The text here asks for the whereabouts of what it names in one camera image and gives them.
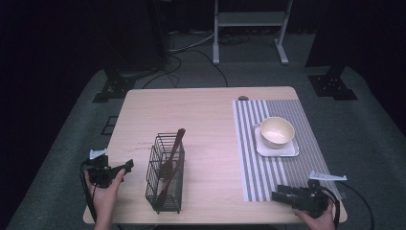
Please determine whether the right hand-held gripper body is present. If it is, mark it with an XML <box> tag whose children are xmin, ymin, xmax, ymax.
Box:
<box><xmin>298</xmin><ymin>171</ymin><xmax>349</xmax><ymax>220</ymax></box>

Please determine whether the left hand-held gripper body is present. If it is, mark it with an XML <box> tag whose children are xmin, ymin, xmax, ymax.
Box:
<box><xmin>83</xmin><ymin>148</ymin><xmax>113</xmax><ymax>190</ymax></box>

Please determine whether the black wire basket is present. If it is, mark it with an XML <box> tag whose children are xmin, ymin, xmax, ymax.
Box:
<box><xmin>145</xmin><ymin>131</ymin><xmax>186</xmax><ymax>215</ymax></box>

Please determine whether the cream bowl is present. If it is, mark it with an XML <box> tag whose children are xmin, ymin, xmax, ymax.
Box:
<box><xmin>259</xmin><ymin>116</ymin><xmax>296</xmax><ymax>150</ymax></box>

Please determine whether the person's left hand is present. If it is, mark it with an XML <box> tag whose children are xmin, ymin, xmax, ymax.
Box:
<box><xmin>84</xmin><ymin>168</ymin><xmax>126</xmax><ymax>213</ymax></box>

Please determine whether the person's right hand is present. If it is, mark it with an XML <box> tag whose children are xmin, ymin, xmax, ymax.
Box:
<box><xmin>292</xmin><ymin>198</ymin><xmax>337</xmax><ymax>230</ymax></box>

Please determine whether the grey striped placemat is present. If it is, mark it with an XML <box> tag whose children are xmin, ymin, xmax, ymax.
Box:
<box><xmin>232</xmin><ymin>99</ymin><xmax>342</xmax><ymax>203</ymax></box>

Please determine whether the white square plate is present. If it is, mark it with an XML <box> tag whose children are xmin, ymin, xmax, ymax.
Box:
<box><xmin>253</xmin><ymin>123</ymin><xmax>301</xmax><ymax>158</ymax></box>

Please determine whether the wooden spoon in basket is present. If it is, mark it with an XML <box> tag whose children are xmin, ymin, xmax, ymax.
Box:
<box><xmin>158</xmin><ymin>127</ymin><xmax>187</xmax><ymax>180</ymax></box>

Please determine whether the black stand base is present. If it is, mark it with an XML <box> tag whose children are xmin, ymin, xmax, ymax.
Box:
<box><xmin>92</xmin><ymin>68</ymin><xmax>138</xmax><ymax>104</ymax></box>
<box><xmin>307</xmin><ymin>65</ymin><xmax>358</xmax><ymax>102</ymax></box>

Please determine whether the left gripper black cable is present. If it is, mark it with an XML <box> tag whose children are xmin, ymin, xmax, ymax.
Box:
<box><xmin>79</xmin><ymin>158</ymin><xmax>98</xmax><ymax>223</ymax></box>

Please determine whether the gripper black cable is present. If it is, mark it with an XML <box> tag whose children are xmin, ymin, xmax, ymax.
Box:
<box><xmin>328</xmin><ymin>180</ymin><xmax>375</xmax><ymax>230</ymax></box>
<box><xmin>79</xmin><ymin>158</ymin><xmax>98</xmax><ymax>223</ymax></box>

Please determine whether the black floor frame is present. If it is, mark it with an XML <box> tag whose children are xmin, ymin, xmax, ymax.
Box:
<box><xmin>101</xmin><ymin>115</ymin><xmax>119</xmax><ymax>136</ymax></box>

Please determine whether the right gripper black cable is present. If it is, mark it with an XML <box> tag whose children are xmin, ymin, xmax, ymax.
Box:
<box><xmin>328</xmin><ymin>180</ymin><xmax>375</xmax><ymax>230</ymax></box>

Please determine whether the black floor cable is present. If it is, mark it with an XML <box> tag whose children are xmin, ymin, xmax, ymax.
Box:
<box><xmin>141</xmin><ymin>48</ymin><xmax>230</xmax><ymax>90</ymax></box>

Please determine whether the grey floor cable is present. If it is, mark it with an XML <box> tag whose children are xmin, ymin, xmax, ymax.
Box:
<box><xmin>168</xmin><ymin>30</ymin><xmax>215</xmax><ymax>54</ymax></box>

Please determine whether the white metal stand frame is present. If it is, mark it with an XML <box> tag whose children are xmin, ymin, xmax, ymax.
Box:
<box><xmin>212</xmin><ymin>0</ymin><xmax>294</xmax><ymax>66</ymax></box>

